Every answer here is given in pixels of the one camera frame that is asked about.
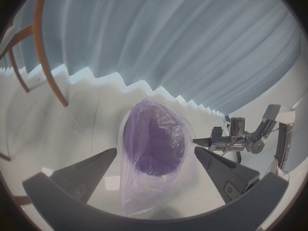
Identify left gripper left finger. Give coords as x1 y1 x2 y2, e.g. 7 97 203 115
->
49 148 117 204

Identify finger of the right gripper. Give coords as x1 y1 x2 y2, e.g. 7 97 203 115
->
192 137 213 146

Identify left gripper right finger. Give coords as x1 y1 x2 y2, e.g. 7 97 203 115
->
194 146 260 204

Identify purple plastic bag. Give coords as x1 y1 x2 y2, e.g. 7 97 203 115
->
119 98 196 217

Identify white trash bin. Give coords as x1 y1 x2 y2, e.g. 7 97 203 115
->
117 103 193 177

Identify wooden chair with white cushions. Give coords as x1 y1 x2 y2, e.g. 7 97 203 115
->
0 0 69 205

